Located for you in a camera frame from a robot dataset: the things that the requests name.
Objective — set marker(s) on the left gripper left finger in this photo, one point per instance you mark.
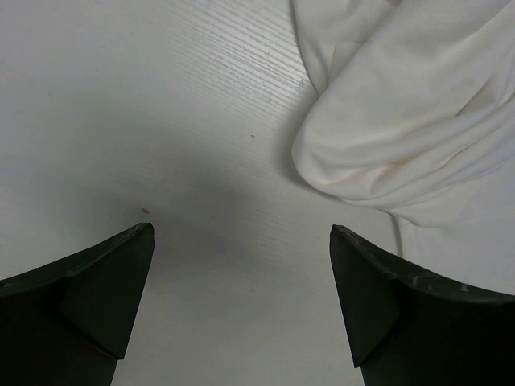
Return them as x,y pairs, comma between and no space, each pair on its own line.
69,322

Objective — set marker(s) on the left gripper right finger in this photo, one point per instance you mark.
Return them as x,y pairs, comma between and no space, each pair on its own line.
409,326

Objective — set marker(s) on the white printed t shirt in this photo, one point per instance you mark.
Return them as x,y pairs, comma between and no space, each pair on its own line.
415,118

